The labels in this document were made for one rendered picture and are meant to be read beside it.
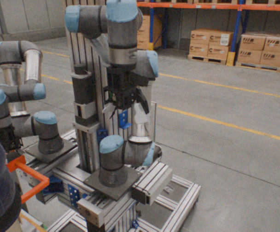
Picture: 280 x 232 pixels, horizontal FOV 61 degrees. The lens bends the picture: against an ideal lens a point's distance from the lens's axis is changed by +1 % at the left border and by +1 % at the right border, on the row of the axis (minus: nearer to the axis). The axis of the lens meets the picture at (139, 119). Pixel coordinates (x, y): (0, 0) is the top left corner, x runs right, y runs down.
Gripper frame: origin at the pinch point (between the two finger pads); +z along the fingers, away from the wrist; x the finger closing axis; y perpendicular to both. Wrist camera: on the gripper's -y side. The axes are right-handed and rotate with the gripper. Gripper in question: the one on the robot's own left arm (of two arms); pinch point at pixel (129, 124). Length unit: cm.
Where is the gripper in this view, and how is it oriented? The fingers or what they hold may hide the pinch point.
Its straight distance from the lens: 75.3
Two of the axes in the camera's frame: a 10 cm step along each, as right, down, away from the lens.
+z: 0.0, 8.8, 4.7
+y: -5.6, 3.9, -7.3
